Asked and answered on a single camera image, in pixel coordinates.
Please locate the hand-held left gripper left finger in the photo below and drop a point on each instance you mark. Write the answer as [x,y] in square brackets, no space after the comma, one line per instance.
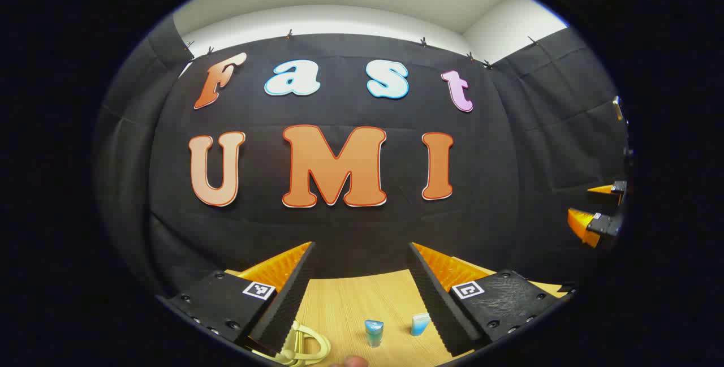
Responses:
[288,305]

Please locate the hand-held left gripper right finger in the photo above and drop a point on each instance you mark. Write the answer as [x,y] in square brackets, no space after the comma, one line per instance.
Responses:
[435,305]

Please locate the light blue skin care tube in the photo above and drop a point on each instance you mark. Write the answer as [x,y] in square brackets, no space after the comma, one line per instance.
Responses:
[419,326]

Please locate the blue skin care bottle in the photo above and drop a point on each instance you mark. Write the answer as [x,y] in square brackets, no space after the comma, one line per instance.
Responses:
[374,333]

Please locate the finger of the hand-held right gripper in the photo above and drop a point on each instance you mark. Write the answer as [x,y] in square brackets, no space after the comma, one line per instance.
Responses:
[617,190]
[594,228]

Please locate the pale yellow suitcase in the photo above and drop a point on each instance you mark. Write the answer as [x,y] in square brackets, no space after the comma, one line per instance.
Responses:
[291,350]

